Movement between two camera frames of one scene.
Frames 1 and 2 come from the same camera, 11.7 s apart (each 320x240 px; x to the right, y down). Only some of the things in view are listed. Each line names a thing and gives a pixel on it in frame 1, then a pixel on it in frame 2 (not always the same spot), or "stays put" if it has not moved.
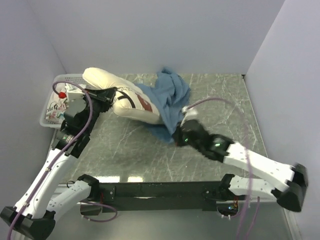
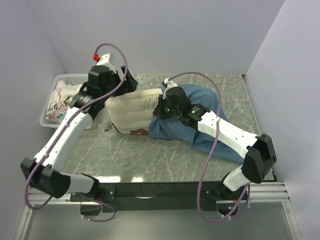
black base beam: x=189 y=196 stays put
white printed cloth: x=57 y=105 stays put
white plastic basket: x=78 y=79 stays put
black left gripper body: x=98 y=106 -> x=115 y=81
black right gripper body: x=180 y=139 -> x=165 y=111
